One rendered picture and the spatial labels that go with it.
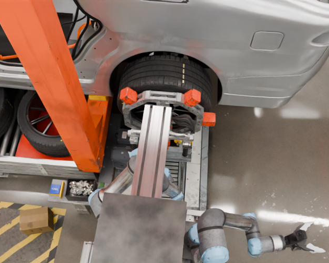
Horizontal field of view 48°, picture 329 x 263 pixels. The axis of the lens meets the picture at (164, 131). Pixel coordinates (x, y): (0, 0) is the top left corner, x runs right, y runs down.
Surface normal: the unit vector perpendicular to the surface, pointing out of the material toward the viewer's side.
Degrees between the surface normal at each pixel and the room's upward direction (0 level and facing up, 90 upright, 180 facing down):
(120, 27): 90
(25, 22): 90
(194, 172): 0
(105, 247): 0
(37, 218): 0
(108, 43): 90
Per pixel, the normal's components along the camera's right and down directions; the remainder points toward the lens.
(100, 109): 0.01, -0.45
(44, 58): -0.08, 0.89
